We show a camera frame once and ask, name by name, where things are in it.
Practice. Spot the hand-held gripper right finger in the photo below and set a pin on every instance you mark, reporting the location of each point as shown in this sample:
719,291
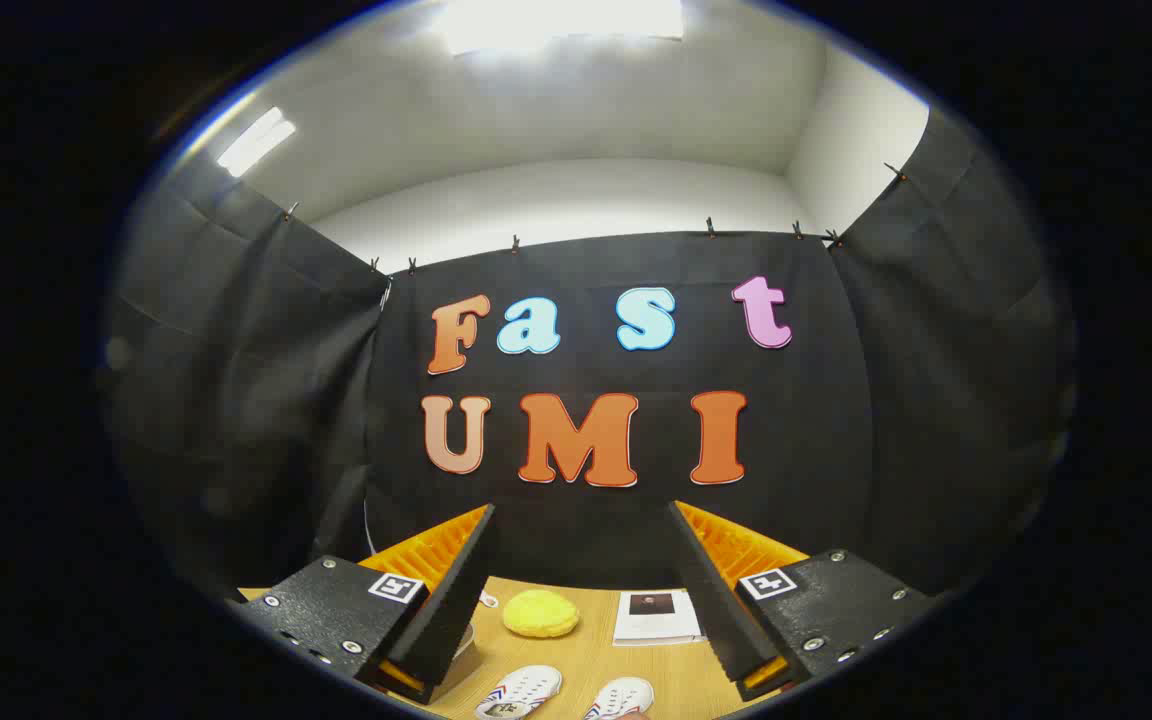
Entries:
711,590

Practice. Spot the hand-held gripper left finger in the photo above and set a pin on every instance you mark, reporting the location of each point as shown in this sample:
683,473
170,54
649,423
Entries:
451,600

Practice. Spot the white canvas shoe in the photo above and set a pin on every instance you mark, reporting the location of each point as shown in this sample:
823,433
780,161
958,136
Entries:
521,690
621,697

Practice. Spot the white cover book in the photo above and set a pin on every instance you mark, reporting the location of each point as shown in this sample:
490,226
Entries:
656,625

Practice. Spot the yellow plush bun toy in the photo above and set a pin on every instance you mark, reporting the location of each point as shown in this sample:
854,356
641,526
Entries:
541,613

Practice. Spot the ceiling light panel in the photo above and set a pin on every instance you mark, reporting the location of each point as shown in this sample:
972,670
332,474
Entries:
256,140
561,25

